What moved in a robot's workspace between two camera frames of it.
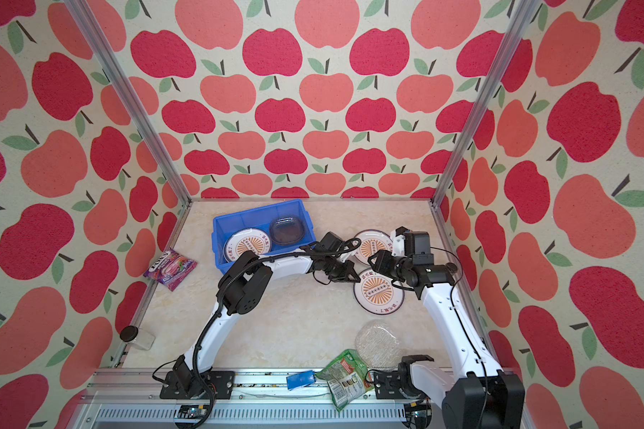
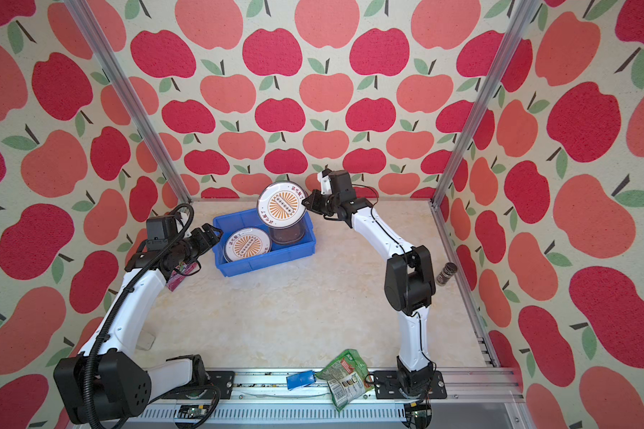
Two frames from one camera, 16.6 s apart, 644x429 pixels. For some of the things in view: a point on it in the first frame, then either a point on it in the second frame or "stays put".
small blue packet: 301,379 stays put
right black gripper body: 394,267 → 323,203
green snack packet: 346,378 stays put
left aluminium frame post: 132,95 stays put
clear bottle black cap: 137,337 stays put
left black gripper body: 335,271 → 195,244
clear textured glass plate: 378,344 → 289,235
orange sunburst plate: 372,240 → 280,204
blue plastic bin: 265,231 stays put
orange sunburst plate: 377,294 → 246,242
